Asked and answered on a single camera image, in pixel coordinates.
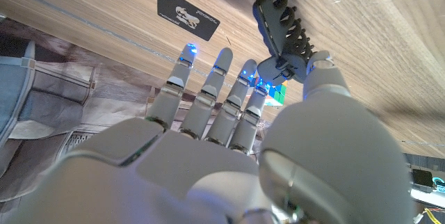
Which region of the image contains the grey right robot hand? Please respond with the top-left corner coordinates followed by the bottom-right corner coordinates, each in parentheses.
top-left (6, 42), bottom-right (416, 224)

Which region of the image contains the black claw hair clip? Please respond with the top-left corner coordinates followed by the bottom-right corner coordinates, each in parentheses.
top-left (252, 0), bottom-right (316, 86)

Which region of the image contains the black card with cat print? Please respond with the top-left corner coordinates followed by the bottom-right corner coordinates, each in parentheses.
top-left (156, 0), bottom-right (221, 42)

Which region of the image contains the multicoloured puzzle cube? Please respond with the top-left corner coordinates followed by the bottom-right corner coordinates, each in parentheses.
top-left (250, 76), bottom-right (289, 107)

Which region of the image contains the printed sofa room backdrop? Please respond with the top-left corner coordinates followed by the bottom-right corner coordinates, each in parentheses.
top-left (0, 13), bottom-right (272, 211)

